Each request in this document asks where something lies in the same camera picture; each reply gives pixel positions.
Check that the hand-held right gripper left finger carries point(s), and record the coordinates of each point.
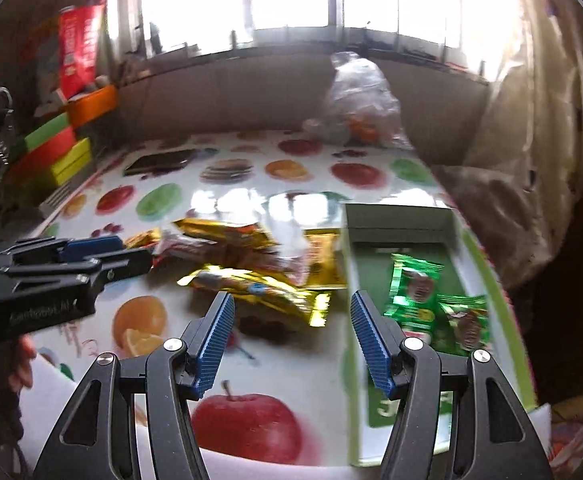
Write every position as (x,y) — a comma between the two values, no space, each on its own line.
(216,350)

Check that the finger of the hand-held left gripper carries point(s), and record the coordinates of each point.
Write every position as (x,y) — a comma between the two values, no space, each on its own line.
(93,248)
(121,262)

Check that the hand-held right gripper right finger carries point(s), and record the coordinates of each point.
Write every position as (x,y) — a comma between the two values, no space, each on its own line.
(371,355)

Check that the small gold red packet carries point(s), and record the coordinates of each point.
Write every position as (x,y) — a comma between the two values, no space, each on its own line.
(144,240)

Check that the white candy packet red print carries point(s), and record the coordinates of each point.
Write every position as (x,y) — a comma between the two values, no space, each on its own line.
(184,248)

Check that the gold snack bar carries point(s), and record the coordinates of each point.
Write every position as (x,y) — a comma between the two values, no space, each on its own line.
(221,232)
(261,292)

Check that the green cardboard box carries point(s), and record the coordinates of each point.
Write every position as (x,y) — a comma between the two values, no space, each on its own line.
(366,270)

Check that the yellow snack packet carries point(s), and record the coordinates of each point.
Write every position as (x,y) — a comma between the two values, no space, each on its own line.
(326,260)

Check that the red snack packet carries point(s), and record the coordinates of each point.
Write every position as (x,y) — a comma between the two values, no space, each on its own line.
(281,266)

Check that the grey striped box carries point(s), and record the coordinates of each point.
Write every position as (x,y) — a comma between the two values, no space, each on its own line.
(66,195)

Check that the green snack packet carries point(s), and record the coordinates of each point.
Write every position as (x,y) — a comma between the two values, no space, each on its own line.
(464,327)
(414,290)

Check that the yellow-green box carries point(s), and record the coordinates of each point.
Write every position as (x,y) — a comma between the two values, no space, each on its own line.
(73,160)

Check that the red box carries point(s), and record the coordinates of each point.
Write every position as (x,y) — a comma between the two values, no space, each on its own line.
(46,152)

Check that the black smartphone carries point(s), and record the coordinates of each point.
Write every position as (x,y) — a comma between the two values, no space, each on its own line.
(159,161)

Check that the bright green box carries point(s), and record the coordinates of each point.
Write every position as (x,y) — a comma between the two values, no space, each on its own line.
(48,130)

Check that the white foam sheet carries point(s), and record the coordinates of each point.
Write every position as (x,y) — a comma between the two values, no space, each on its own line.
(271,470)

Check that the orange box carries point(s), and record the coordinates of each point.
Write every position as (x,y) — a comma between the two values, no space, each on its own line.
(91,105)

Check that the red snack bag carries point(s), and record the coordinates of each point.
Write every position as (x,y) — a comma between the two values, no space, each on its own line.
(78,50)

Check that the orange fruit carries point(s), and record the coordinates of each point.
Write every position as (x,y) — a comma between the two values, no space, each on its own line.
(362,129)

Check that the clear plastic bag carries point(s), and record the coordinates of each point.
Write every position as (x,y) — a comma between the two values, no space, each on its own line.
(361,90)

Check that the beige printed curtain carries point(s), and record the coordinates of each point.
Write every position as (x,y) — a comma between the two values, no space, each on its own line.
(521,135)

